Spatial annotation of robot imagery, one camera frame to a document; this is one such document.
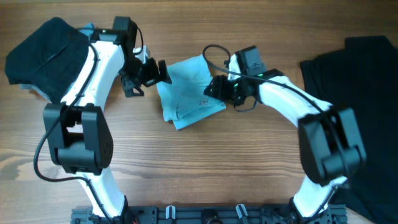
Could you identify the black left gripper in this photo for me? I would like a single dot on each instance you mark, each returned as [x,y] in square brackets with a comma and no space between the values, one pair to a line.
[153,76]

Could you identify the light blue t-shirt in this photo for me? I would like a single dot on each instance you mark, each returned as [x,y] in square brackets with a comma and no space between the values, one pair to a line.
[183,101]

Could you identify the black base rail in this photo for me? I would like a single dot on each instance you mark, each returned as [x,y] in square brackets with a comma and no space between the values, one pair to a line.
[266,214]

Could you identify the stack of folded dark clothes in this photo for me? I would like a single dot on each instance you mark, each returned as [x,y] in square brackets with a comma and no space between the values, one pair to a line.
[51,58]

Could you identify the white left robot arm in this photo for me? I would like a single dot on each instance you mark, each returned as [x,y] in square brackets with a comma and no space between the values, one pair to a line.
[77,132]

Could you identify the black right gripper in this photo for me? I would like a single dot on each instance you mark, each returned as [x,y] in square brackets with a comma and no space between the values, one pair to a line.
[220,88]

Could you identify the black cloth pile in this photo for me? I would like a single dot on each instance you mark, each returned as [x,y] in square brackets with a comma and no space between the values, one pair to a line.
[363,76]

